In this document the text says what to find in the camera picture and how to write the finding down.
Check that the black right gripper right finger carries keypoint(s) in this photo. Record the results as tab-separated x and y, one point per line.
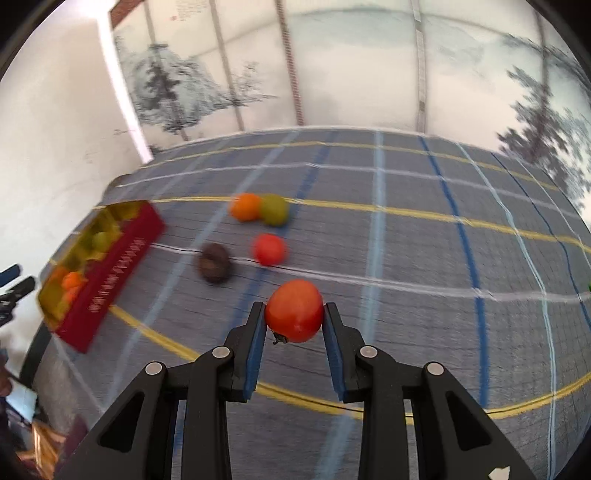
455	437

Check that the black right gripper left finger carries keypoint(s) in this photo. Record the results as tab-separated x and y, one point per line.
134	439

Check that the red tomato front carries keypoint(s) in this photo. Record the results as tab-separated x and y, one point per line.
294	312

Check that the red tomato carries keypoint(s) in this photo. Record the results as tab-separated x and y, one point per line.
269	250
294	312

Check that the green round fruit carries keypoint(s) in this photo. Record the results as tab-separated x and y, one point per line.
274	210

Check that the orange fruit in box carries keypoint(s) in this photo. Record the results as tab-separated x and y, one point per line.
72	282

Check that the red toffee box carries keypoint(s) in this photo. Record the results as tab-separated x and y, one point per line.
75	318

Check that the plaid grey tablecloth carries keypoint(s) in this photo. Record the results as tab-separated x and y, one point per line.
434	250

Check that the dark purple fruit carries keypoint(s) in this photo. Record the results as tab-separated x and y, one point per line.
214	264

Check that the green fruit in box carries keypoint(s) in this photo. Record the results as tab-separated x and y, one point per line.
101	241

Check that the red tomato right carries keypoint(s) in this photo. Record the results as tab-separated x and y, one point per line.
269	250

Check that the painted folding screen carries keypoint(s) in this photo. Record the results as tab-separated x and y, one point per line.
493	74

